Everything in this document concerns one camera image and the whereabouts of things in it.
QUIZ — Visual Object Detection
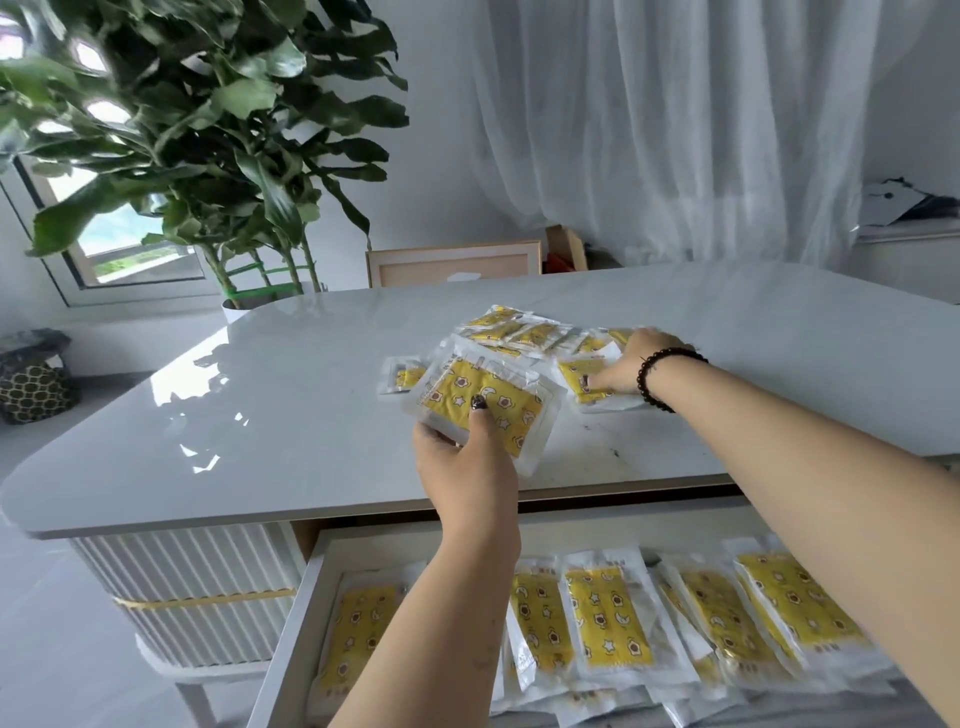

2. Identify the person's right hand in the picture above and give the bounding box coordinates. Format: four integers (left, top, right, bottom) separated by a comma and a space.
585, 327, 699, 396

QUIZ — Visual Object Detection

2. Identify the person's left hand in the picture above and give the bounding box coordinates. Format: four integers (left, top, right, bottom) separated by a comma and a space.
413, 395, 523, 543

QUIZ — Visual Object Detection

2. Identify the yellow star-print mask packet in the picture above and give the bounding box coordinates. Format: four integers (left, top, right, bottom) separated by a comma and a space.
399, 339, 564, 479

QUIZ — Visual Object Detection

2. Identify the person's left forearm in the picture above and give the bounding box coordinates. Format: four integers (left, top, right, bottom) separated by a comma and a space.
326, 521, 523, 728

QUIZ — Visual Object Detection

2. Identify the person's right forearm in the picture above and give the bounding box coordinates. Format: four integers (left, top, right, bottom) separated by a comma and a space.
646, 358, 960, 702

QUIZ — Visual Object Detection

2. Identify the pile of yellow patterned packets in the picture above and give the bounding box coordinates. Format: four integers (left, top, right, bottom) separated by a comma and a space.
377, 303, 654, 415

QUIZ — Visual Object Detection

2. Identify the cardboard box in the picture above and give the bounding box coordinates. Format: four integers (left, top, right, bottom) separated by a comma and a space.
544, 223, 624, 274

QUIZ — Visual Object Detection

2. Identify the row of yellow patterned packets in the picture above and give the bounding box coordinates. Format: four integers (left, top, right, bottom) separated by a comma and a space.
307, 532, 901, 728

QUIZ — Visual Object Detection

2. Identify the white sheer curtain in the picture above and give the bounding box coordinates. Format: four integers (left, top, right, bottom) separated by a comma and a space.
471, 0, 915, 268

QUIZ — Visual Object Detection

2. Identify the white drawer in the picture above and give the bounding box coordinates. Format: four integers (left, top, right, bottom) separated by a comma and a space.
246, 491, 960, 728

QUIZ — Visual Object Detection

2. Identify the white ribbed table base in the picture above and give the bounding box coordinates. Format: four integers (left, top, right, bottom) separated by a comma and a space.
69, 521, 310, 728

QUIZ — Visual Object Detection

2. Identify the white cabinet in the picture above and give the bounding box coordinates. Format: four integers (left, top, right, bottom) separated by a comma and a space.
846, 217, 960, 307

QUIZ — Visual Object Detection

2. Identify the yellow band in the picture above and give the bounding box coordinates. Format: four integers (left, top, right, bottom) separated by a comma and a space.
112, 588, 298, 612

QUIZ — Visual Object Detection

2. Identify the black and white cloth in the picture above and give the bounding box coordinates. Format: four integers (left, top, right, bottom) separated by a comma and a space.
861, 176, 960, 228

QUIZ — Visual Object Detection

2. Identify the window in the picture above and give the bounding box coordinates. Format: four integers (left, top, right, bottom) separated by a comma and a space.
0, 153, 211, 310

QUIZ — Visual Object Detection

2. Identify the large green leafy plant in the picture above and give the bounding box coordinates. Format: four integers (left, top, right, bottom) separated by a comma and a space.
0, 0, 411, 310

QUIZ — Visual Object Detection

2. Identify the honeycomb patterned basket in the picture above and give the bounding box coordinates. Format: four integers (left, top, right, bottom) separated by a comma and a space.
0, 328, 81, 426

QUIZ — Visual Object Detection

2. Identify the black bead bracelet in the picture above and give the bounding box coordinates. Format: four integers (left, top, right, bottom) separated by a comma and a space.
636, 345, 710, 414

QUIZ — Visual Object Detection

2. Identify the wooden picture frame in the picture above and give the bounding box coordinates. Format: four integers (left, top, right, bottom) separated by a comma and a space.
365, 240, 544, 290

